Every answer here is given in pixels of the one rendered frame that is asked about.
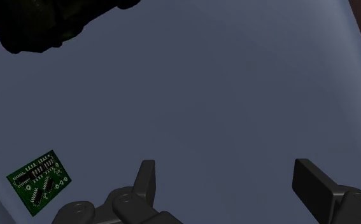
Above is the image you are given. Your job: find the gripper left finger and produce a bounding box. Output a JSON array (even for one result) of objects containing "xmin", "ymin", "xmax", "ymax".
[{"xmin": 51, "ymin": 159, "xmax": 183, "ymax": 224}]

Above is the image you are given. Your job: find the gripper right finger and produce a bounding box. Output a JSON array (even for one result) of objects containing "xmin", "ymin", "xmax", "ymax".
[{"xmin": 292, "ymin": 158, "xmax": 361, "ymax": 224}]

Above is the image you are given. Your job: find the green circuit board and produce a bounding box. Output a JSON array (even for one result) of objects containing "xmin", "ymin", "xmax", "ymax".
[{"xmin": 6, "ymin": 150, "xmax": 73, "ymax": 217}]

